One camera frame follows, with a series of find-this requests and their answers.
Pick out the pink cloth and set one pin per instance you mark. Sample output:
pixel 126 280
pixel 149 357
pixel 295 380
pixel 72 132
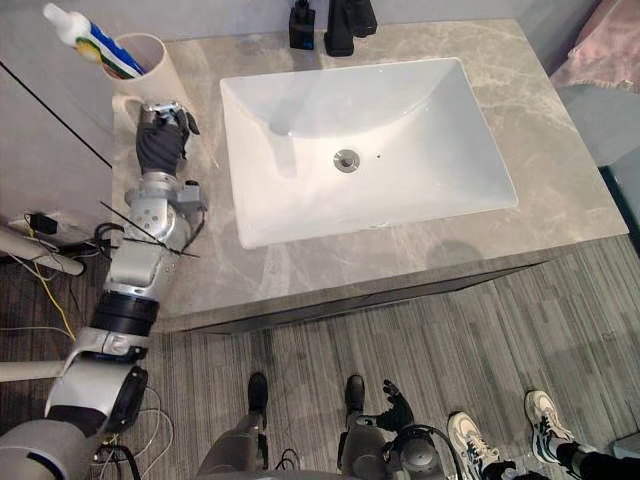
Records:
pixel 600 47

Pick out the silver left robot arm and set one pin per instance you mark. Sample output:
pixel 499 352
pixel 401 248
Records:
pixel 125 280

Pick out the black soap dispenser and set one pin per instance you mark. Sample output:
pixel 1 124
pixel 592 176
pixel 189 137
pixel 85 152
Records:
pixel 301 26

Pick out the black faucet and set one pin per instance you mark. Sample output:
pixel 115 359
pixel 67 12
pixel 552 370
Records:
pixel 347 25

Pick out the white rectangular sink basin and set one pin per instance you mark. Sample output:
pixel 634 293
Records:
pixel 360 150

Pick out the white pipe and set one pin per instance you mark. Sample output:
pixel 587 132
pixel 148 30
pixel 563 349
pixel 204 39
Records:
pixel 35 250

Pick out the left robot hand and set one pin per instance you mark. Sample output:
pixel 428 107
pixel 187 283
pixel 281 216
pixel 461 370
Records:
pixel 157 145

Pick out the grey stone vanity counter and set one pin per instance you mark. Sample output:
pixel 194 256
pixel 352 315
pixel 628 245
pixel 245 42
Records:
pixel 350 280

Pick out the beige ceramic mug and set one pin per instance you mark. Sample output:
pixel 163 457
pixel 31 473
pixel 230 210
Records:
pixel 145 80

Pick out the chrome sink drain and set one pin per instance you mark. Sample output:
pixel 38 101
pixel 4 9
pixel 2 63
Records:
pixel 346 159

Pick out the black power adapter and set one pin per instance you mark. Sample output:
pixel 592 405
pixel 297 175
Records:
pixel 42 222

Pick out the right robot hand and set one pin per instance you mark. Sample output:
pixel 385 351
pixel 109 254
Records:
pixel 396 409

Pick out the silver right robot leg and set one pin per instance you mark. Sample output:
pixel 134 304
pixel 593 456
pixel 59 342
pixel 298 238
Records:
pixel 354 400

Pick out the person's white sneaker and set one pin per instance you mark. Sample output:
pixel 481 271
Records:
pixel 545 422
pixel 470 442

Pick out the white toothpaste tube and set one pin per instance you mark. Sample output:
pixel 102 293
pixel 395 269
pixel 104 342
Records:
pixel 95 42

